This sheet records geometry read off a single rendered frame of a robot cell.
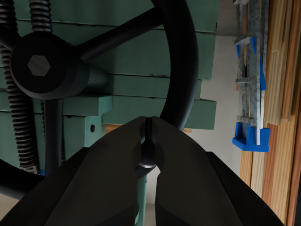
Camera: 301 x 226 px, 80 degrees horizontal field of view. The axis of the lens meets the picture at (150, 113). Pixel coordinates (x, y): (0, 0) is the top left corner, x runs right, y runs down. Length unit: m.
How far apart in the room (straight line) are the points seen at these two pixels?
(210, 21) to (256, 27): 0.82
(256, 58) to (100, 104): 1.01
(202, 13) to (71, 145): 0.33
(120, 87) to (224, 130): 2.74
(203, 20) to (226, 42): 2.64
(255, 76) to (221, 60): 1.81
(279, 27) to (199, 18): 1.35
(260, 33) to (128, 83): 0.95
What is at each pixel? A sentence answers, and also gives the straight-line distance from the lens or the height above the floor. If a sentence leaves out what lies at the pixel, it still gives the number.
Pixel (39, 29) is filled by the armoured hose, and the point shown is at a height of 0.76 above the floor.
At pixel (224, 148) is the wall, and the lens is 3.10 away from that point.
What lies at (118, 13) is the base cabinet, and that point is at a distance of 0.39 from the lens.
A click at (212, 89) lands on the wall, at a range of 2.90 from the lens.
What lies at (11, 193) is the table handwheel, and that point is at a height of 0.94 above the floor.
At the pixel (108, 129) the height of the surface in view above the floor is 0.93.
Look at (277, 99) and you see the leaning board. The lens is 1.70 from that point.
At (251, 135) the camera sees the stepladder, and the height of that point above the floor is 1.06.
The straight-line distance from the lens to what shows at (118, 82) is 0.37.
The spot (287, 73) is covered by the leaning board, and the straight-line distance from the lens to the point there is 1.70.
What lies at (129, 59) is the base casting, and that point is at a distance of 0.37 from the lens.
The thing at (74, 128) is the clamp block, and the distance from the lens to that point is 0.29.
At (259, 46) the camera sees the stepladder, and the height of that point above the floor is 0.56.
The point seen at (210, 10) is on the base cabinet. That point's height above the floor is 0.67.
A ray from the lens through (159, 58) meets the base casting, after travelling 0.37.
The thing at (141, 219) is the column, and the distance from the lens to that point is 0.90.
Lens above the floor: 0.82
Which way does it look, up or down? 7 degrees up
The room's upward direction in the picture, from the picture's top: 177 degrees counter-clockwise
